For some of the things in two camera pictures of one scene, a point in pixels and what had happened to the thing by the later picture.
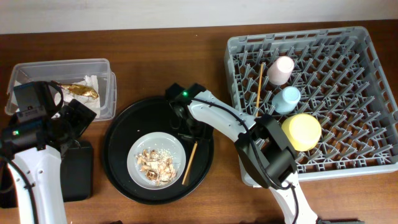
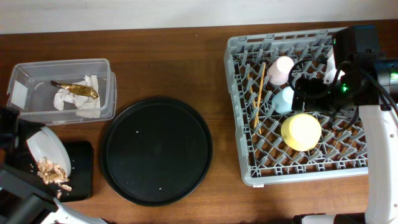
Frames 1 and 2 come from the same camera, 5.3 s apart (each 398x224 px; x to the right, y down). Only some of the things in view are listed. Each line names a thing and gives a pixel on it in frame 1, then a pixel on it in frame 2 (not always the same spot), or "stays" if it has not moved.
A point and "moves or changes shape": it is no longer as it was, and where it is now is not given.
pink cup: (279, 71) stays
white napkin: (92, 102) stays
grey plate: (155, 140) moves or changes shape
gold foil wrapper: (81, 90) stays
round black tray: (150, 114) stays
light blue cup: (285, 101) stays
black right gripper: (186, 132) -> (310, 99)
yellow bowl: (303, 130) stays
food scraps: (157, 165) moves or changes shape
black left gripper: (78, 112) -> (17, 137)
